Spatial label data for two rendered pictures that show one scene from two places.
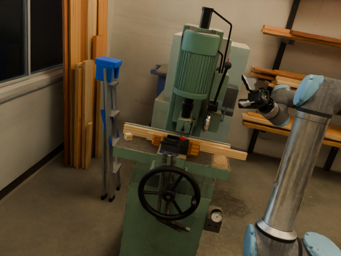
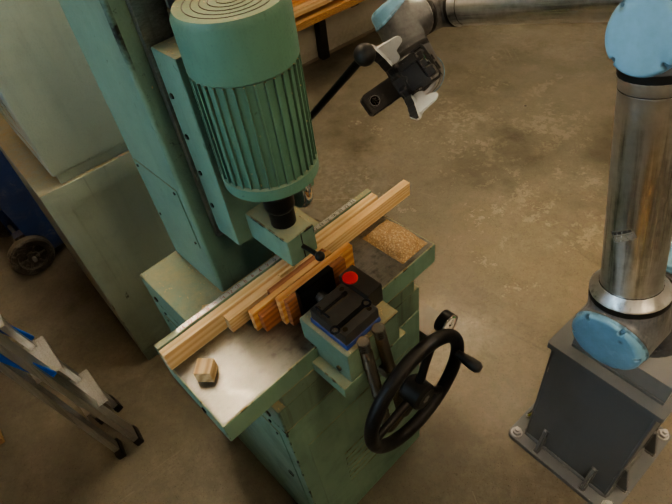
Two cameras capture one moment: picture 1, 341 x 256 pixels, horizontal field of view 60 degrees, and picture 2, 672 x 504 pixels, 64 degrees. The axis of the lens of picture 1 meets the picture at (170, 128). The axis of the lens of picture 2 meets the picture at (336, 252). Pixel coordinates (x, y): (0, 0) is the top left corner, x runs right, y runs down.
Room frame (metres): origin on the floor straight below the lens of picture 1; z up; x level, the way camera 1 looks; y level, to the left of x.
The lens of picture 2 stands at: (0.81, 0.38, 1.78)
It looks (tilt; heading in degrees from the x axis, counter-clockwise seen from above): 46 degrees down; 320
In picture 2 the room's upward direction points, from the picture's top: 9 degrees counter-clockwise
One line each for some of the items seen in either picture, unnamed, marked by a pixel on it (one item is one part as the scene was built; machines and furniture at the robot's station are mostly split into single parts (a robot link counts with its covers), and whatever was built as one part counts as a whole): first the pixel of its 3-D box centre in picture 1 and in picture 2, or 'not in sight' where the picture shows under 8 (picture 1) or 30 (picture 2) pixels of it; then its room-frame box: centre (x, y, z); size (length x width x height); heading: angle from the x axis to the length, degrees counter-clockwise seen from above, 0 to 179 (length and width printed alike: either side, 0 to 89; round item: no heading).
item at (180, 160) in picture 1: (171, 158); (350, 328); (1.29, -0.03, 0.92); 0.15 x 0.13 x 0.09; 87
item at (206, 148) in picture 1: (196, 146); (326, 249); (1.47, -0.16, 0.92); 0.55 x 0.02 x 0.04; 87
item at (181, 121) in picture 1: (184, 123); (282, 232); (1.50, -0.07, 1.03); 0.14 x 0.07 x 0.09; 177
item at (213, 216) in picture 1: (216, 216); (444, 323); (1.25, -0.32, 0.65); 0.06 x 0.04 x 0.08; 87
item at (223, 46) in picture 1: (223, 52); not in sight; (1.79, -0.22, 1.40); 0.10 x 0.06 x 0.16; 177
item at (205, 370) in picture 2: (128, 136); (205, 370); (1.44, 0.22, 0.92); 0.03 x 0.03 x 0.03; 39
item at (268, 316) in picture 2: (176, 145); (307, 287); (1.42, -0.05, 0.93); 0.25 x 0.02 x 0.05; 87
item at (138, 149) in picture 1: (171, 158); (324, 318); (1.37, -0.04, 0.87); 0.61 x 0.30 x 0.06; 87
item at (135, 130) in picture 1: (176, 139); (281, 272); (1.50, -0.04, 0.93); 0.60 x 0.02 x 0.05; 87
